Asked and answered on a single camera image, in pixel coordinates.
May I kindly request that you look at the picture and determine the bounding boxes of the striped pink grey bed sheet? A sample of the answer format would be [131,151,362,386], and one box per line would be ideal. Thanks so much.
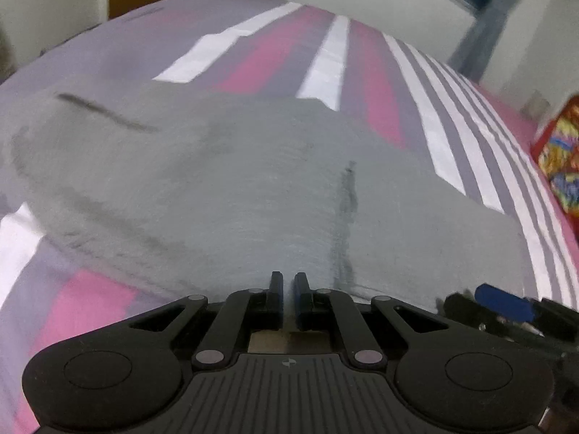
[0,0,579,434]

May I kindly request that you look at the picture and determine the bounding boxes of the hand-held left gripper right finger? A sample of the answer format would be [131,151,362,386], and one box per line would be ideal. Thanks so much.
[294,272,449,370]

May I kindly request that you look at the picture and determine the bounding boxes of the grey curtain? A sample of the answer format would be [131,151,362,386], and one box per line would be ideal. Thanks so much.
[448,0,514,84]

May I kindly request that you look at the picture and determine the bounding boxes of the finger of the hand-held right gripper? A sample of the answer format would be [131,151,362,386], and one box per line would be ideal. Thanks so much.
[442,293,512,333]
[475,283,566,340]

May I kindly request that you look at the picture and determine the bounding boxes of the grey pants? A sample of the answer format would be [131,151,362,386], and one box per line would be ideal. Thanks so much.
[9,79,532,308]

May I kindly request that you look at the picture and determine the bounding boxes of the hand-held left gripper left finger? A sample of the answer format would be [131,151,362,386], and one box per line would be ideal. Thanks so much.
[129,271,285,370]

